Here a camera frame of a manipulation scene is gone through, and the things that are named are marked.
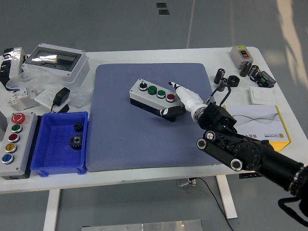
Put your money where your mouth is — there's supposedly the clear plastic bag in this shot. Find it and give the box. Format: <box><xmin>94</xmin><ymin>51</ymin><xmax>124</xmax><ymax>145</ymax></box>
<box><xmin>6</xmin><ymin>64</ymin><xmax>93</xmax><ymax>109</ymax></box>

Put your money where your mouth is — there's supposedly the white wall switch plate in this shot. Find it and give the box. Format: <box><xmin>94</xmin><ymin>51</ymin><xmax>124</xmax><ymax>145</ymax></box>
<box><xmin>249</xmin><ymin>86</ymin><xmax>276</xmax><ymax>105</ymax></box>

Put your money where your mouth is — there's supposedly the black power adapter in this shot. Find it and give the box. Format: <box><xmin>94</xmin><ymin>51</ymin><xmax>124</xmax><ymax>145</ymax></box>
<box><xmin>49</xmin><ymin>87</ymin><xmax>71</xmax><ymax>114</ymax></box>

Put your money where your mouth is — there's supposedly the grey metal plate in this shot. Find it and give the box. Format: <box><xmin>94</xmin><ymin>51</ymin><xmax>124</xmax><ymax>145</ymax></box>
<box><xmin>11</xmin><ymin>97</ymin><xmax>40</xmax><ymax>112</ymax></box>

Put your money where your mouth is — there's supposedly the grey under-table box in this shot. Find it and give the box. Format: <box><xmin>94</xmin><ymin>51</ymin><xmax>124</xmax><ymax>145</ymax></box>
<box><xmin>177</xmin><ymin>177</ymin><xmax>197</xmax><ymax>187</ymax></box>

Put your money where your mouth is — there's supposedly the black module with green terminal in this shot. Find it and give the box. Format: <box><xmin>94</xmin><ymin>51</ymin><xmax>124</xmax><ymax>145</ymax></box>
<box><xmin>255</xmin><ymin>70</ymin><xmax>277</xmax><ymax>89</ymax></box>

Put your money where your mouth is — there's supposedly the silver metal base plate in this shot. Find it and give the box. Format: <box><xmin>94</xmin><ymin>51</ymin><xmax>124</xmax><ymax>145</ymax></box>
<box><xmin>81</xmin><ymin>219</ymin><xmax>203</xmax><ymax>231</ymax></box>

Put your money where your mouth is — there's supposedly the grey four-control button box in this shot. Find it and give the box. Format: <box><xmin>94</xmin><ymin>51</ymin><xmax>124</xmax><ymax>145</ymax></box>
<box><xmin>129</xmin><ymin>78</ymin><xmax>186</xmax><ymax>123</ymax></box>

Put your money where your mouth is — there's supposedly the grey enclosure with clear lid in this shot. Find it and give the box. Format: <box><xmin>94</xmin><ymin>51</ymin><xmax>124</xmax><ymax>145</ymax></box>
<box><xmin>21</xmin><ymin>43</ymin><xmax>90</xmax><ymax>85</ymax></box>

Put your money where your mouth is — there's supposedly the black hexagonal nut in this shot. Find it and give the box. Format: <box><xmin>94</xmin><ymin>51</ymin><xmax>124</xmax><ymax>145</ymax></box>
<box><xmin>227</xmin><ymin>75</ymin><xmax>241</xmax><ymax>88</ymax></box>

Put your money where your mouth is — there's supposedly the blue-grey table mat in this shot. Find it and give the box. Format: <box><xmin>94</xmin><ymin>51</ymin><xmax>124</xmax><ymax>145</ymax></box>
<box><xmin>86</xmin><ymin>63</ymin><xmax>224</xmax><ymax>172</ymax></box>

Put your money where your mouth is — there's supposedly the large black bevel gear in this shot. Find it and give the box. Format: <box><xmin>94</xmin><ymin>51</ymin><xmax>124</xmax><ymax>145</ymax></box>
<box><xmin>69</xmin><ymin>134</ymin><xmax>84</xmax><ymax>151</ymax></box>

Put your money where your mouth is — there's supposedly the white wall socket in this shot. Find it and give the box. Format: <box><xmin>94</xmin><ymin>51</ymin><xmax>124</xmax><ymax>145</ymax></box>
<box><xmin>34</xmin><ymin>89</ymin><xmax>69</xmax><ymax>113</ymax></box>

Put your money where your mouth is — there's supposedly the blue plastic bin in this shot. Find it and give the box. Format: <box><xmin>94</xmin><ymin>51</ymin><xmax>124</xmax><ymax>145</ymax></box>
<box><xmin>30</xmin><ymin>111</ymin><xmax>89</xmax><ymax>178</ymax></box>

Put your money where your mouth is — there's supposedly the grey five-button control box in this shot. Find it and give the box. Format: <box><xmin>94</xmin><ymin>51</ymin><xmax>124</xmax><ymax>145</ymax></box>
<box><xmin>0</xmin><ymin>112</ymin><xmax>39</xmax><ymax>180</ymax></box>

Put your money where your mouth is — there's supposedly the white table leg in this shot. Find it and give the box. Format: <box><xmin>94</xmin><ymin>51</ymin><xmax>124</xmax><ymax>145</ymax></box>
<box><xmin>43</xmin><ymin>189</ymin><xmax>61</xmax><ymax>231</ymax></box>
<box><xmin>216</xmin><ymin>175</ymin><xmax>238</xmax><ymax>219</ymax></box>

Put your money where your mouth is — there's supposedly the black power cable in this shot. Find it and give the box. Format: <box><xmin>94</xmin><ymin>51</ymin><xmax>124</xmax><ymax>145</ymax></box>
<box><xmin>192</xmin><ymin>177</ymin><xmax>234</xmax><ymax>231</ymax></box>

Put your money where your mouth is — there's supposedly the yellow white cardboard box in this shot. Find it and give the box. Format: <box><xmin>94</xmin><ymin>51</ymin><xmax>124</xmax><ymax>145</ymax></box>
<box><xmin>222</xmin><ymin>104</ymin><xmax>292</xmax><ymax>152</ymax></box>

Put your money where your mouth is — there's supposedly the black cylindrical capacitor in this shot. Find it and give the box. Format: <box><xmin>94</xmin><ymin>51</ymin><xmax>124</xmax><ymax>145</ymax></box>
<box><xmin>214</xmin><ymin>68</ymin><xmax>226</xmax><ymax>85</ymax></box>
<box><xmin>216</xmin><ymin>77</ymin><xmax>228</xmax><ymax>92</ymax></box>
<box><xmin>239</xmin><ymin>61</ymin><xmax>252</xmax><ymax>77</ymax></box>
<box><xmin>247</xmin><ymin>64</ymin><xmax>260</xmax><ymax>79</ymax></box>

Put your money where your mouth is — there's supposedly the white black wrapped device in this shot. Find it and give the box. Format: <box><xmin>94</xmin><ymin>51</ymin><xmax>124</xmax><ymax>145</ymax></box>
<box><xmin>0</xmin><ymin>47</ymin><xmax>27</xmax><ymax>91</ymax></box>

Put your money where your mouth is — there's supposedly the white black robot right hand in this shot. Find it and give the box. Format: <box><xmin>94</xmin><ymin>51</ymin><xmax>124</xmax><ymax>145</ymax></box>
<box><xmin>159</xmin><ymin>81</ymin><xmax>209</xmax><ymax>120</ymax></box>

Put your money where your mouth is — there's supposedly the grey two-button switch box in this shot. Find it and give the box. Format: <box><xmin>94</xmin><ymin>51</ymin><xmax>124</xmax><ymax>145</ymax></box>
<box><xmin>230</xmin><ymin>45</ymin><xmax>255</xmax><ymax>70</ymax></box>

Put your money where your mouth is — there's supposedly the black table control panel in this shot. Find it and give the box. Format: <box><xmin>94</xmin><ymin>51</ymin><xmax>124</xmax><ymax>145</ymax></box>
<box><xmin>239</xmin><ymin>172</ymin><xmax>262</xmax><ymax>179</ymax></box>

